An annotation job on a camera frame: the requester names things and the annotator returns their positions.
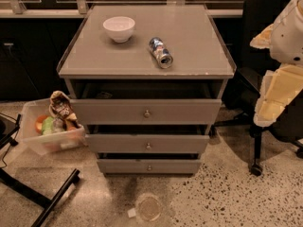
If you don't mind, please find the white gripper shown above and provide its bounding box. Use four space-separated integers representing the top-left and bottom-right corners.
250 0 303 127

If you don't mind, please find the grey drawer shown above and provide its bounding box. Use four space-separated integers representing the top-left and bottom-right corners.
71 99 221 125
86 134 209 153
97 159 201 174

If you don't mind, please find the grey drawer cabinet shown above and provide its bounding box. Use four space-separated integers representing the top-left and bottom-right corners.
59 5 235 161

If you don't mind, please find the grey top drawer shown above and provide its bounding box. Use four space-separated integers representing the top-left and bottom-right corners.
71 99 221 125

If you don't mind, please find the grey bottom drawer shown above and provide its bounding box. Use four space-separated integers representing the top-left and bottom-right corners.
97 159 201 174

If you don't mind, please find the black office chair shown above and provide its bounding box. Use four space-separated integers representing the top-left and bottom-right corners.
220 0 303 176

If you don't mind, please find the blue silver soda can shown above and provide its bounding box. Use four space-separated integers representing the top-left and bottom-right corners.
149 37 173 69

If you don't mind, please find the white ceramic bowl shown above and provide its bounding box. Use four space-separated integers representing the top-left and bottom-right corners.
103 16 135 43

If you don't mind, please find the small white paper scrap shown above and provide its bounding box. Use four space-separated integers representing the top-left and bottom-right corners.
127 208 136 218

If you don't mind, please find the brown chip bag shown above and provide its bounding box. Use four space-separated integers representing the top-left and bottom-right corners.
49 91 80 131

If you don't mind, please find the green apple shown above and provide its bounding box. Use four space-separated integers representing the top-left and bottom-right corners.
42 116 54 135

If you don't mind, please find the clear plastic bin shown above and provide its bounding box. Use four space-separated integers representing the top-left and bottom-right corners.
19 98 86 155

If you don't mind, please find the orange fruit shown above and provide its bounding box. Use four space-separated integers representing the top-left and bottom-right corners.
35 114 47 133

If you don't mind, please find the black metal stand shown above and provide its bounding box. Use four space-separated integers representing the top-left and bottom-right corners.
0 113 80 227

